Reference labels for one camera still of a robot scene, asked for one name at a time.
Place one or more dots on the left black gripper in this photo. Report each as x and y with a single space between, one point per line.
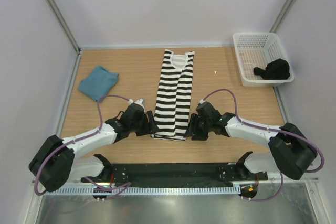
153 127

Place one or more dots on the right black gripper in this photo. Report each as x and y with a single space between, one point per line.
192 129

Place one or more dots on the black white striped tank top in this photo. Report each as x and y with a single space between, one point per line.
173 99

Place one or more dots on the teal tank top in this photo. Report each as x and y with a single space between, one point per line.
98 83

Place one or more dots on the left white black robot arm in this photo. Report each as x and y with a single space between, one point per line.
60 159

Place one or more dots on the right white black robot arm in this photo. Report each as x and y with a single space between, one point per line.
287 152

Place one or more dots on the white plastic basket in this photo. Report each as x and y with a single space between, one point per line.
258 49

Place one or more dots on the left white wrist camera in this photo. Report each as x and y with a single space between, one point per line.
139 102

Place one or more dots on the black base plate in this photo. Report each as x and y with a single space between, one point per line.
182 175

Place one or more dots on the white slotted cable duct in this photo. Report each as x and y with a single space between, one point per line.
91 190

